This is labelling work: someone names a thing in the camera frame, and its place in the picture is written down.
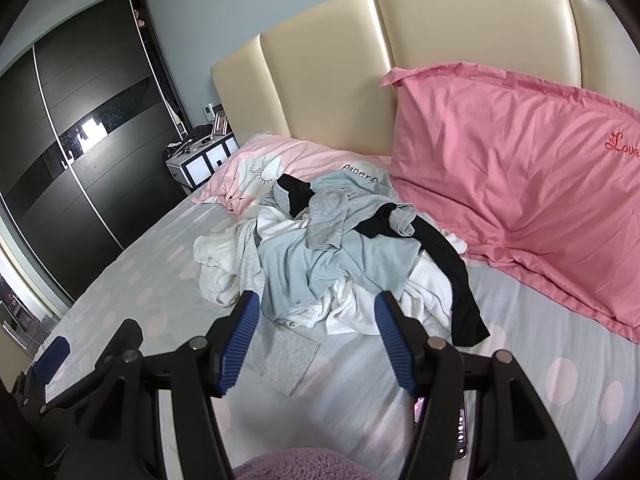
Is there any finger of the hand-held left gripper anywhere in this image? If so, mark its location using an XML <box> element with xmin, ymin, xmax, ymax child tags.
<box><xmin>12</xmin><ymin>337</ymin><xmax>71</xmax><ymax>416</ymax></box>

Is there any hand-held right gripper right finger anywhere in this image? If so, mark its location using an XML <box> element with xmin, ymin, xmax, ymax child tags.
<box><xmin>375</xmin><ymin>290</ymin><xmax>576</xmax><ymax>480</ymax></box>

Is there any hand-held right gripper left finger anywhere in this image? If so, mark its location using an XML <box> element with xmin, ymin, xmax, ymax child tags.
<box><xmin>50</xmin><ymin>291</ymin><xmax>261</xmax><ymax>480</ymax></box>

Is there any grey shirt with black sleeves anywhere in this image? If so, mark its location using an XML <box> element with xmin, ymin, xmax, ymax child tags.
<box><xmin>272</xmin><ymin>172</ymin><xmax>491</xmax><ymax>348</ymax></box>

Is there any white shirt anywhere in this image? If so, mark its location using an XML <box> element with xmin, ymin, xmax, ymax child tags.
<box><xmin>257</xmin><ymin>207</ymin><xmax>468</xmax><ymax>348</ymax></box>

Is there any white crinkled garment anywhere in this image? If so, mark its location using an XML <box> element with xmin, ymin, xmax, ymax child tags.
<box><xmin>194</xmin><ymin>220</ymin><xmax>261</xmax><ymax>307</ymax></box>

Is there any light blue shirt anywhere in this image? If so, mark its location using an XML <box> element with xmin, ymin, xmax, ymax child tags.
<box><xmin>257</xmin><ymin>170</ymin><xmax>421</xmax><ymax>321</ymax></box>

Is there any bed with dotted grey sheet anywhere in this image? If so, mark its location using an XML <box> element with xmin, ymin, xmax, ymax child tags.
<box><xmin>27</xmin><ymin>150</ymin><xmax>640</xmax><ymax>480</ymax></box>

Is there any purple fleece garment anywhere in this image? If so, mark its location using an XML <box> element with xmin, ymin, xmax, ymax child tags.
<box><xmin>235</xmin><ymin>449</ymin><xmax>386</xmax><ymax>480</ymax></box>

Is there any white nightstand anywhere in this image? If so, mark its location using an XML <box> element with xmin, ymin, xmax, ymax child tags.
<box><xmin>164</xmin><ymin>135</ymin><xmax>241</xmax><ymax>192</ymax></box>

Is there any plain pink pillow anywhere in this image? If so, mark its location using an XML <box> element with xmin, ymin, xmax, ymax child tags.
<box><xmin>380</xmin><ymin>61</ymin><xmax>640</xmax><ymax>345</ymax></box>

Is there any black sliding wardrobe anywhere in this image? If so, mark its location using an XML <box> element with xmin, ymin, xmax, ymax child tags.
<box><xmin>0</xmin><ymin>0</ymin><xmax>188</xmax><ymax>318</ymax></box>

